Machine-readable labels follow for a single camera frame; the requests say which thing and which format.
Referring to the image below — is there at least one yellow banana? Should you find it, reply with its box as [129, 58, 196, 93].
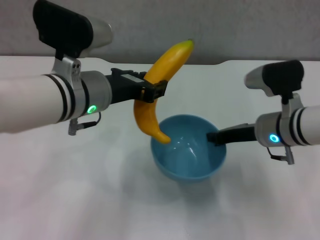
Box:
[133, 38, 195, 145]

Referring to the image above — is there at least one blue bowl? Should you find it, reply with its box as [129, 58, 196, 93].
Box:
[150, 114, 228, 184]

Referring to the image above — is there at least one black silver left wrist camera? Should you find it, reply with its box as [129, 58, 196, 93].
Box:
[33, 0, 114, 61]

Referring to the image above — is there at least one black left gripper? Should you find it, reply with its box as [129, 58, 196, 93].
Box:
[106, 67, 168, 105]

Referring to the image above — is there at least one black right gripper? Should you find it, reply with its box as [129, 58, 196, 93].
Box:
[206, 123, 258, 147]

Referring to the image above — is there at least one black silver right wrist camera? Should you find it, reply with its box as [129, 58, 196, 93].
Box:
[244, 59, 305, 99]

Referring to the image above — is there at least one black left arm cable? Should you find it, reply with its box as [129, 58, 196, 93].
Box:
[67, 111, 102, 136]

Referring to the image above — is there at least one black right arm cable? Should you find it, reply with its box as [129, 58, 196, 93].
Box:
[266, 146, 296, 166]

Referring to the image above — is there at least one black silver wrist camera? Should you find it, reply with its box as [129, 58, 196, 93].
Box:
[33, 0, 114, 61]
[244, 59, 305, 99]

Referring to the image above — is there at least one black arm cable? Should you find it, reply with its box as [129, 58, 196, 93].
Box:
[67, 111, 102, 136]
[266, 146, 296, 166]

